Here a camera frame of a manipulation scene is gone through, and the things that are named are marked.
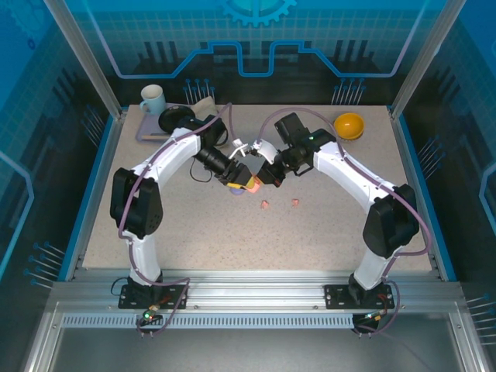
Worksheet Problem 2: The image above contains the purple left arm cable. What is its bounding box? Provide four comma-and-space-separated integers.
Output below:
117, 102, 238, 284

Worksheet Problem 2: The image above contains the black plate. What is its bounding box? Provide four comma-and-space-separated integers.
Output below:
157, 105, 195, 133

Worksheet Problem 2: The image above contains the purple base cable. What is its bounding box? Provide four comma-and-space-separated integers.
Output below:
135, 277, 191, 339
354, 279, 401, 339

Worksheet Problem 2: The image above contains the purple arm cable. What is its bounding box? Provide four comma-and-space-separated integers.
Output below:
257, 108, 433, 282
117, 102, 238, 284

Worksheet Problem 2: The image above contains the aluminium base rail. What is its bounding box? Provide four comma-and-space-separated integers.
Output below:
52, 269, 462, 311

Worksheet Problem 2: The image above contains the orange bowl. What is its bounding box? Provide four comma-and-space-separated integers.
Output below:
333, 112, 365, 140

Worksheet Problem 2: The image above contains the beige folded cloth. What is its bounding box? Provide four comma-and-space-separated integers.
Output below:
191, 95, 230, 150

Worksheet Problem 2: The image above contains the light blue mug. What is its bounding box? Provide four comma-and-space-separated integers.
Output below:
139, 84, 167, 116

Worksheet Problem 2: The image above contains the aluminium frame post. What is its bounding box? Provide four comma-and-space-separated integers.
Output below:
43, 0, 126, 119
389, 0, 454, 119

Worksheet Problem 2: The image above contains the slotted cable duct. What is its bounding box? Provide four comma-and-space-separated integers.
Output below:
61, 314, 356, 329

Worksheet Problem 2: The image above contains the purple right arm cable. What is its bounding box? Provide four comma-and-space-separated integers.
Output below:
257, 108, 433, 282

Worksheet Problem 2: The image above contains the lavender tray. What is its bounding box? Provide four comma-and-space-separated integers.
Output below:
135, 102, 177, 144

